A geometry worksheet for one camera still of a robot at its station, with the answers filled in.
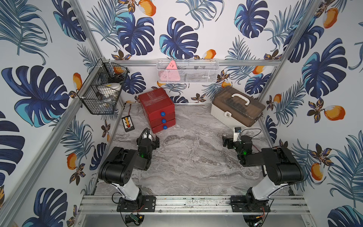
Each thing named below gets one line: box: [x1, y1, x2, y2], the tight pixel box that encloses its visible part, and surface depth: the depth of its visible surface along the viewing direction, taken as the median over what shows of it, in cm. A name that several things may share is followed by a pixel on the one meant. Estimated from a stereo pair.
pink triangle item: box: [159, 60, 181, 82], surface depth 92 cm
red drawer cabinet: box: [138, 87, 176, 134], surface depth 95 cm
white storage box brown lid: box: [210, 86, 266, 128], surface depth 97 cm
